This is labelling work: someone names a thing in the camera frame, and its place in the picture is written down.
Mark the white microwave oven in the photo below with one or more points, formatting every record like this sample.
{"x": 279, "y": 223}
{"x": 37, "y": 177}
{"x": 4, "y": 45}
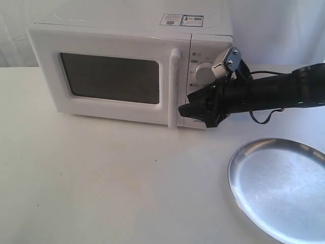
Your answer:
{"x": 132, "y": 66}

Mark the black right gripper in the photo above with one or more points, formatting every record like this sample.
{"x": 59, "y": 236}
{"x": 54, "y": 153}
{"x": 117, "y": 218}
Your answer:
{"x": 205, "y": 105}

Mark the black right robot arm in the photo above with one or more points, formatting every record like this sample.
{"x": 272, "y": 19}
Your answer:
{"x": 302, "y": 88}

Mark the round silver metal tray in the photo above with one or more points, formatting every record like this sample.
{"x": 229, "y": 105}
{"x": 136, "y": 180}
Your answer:
{"x": 279, "y": 185}

